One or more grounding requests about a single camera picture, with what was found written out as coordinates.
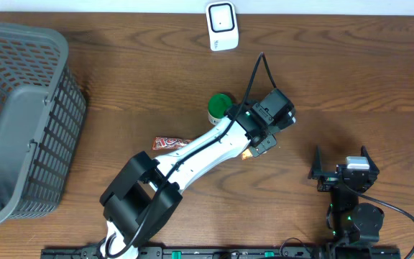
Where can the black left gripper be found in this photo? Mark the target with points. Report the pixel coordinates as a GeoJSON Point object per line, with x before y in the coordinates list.
{"type": "Point", "coordinates": [270, 142]}

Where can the grey plastic mesh basket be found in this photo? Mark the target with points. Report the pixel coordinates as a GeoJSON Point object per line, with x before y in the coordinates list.
{"type": "Point", "coordinates": [42, 113]}

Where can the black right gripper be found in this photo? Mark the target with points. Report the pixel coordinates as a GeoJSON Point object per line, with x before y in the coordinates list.
{"type": "Point", "coordinates": [329, 178]}

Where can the orange snack packet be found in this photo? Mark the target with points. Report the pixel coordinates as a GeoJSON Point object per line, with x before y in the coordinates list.
{"type": "Point", "coordinates": [246, 154]}

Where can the green lid white jar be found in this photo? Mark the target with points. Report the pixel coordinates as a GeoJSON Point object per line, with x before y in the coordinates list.
{"type": "Point", "coordinates": [217, 106]}

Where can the orange red candy wrapper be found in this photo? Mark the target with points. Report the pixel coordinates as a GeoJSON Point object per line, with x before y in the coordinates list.
{"type": "Point", "coordinates": [169, 143]}

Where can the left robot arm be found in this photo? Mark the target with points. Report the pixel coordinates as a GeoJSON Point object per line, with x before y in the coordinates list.
{"type": "Point", "coordinates": [146, 191]}

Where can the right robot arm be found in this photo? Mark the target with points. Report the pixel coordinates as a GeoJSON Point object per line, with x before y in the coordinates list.
{"type": "Point", "coordinates": [356, 225]}

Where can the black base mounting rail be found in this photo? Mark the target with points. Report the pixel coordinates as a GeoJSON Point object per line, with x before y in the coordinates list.
{"type": "Point", "coordinates": [268, 252]}

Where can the white barcode scanner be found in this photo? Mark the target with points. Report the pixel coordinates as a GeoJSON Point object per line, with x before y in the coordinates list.
{"type": "Point", "coordinates": [222, 26]}

